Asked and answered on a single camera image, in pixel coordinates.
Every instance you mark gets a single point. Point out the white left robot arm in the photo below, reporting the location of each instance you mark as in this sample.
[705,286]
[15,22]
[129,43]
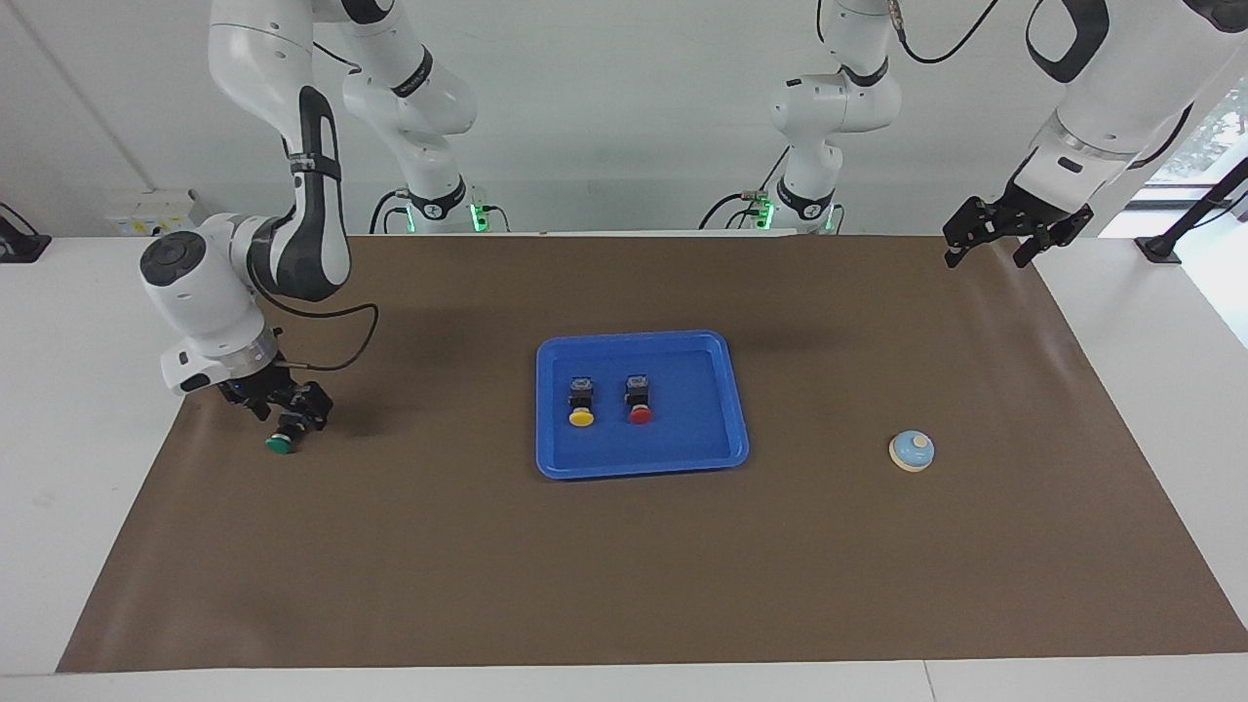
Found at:
[829,107]

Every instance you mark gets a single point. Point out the green push button switch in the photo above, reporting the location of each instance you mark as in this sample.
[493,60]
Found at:
[280,446]

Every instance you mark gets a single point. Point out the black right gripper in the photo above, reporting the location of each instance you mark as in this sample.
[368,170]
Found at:
[258,382]

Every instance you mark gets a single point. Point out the glass window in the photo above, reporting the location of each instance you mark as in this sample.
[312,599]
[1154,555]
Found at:
[1219,127]

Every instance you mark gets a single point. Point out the red push button switch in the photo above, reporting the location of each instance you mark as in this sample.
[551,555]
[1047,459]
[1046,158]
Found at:
[640,415]

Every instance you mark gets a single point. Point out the yellow push button switch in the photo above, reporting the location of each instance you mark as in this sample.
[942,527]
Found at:
[581,417]

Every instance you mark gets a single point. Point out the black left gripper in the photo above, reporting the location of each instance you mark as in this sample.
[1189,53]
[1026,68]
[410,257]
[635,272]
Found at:
[1019,216]

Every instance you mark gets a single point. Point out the light blue desk bell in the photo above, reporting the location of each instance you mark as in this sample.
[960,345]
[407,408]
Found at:
[912,450]

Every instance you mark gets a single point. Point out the blue plastic tray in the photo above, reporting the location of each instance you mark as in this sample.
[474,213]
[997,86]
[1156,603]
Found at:
[682,439]

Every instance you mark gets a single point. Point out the brown table mat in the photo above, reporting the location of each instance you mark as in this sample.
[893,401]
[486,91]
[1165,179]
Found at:
[624,585]

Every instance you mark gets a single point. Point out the black stand with flat base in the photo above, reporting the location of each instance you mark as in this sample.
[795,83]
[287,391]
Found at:
[24,249]

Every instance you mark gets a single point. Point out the black tripod stand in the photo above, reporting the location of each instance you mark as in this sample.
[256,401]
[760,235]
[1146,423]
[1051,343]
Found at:
[1158,249]

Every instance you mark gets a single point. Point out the white wall socket box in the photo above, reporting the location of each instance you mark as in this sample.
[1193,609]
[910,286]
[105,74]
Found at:
[156,213]

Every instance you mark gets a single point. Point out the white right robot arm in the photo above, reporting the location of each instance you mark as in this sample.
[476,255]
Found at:
[195,292]

